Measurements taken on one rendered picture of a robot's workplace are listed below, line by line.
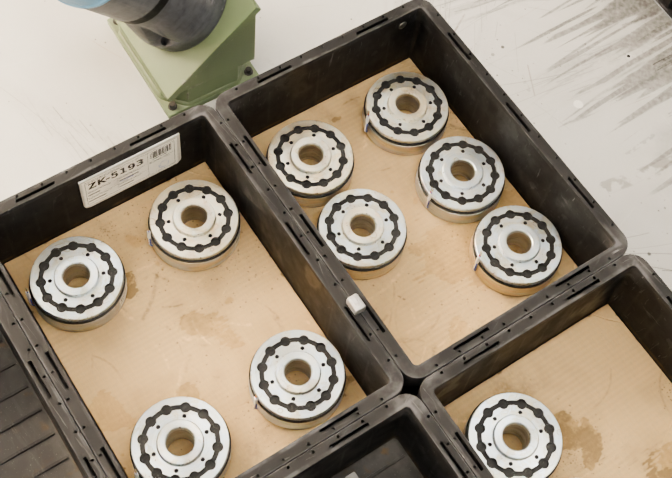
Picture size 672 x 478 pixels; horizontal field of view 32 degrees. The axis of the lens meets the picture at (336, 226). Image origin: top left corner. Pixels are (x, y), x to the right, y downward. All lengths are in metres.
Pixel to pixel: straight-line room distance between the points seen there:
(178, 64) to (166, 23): 0.08
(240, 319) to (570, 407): 0.38
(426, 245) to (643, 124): 0.45
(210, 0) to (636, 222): 0.63
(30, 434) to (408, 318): 0.43
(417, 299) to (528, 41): 0.52
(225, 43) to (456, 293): 0.44
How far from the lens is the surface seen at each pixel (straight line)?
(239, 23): 1.49
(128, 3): 1.42
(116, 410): 1.27
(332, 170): 1.35
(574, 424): 1.31
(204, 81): 1.56
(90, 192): 1.31
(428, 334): 1.31
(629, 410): 1.33
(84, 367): 1.29
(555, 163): 1.32
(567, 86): 1.68
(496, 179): 1.38
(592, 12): 1.77
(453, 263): 1.35
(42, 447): 1.27
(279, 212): 1.24
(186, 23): 1.48
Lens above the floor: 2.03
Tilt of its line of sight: 62 degrees down
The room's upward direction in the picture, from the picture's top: 10 degrees clockwise
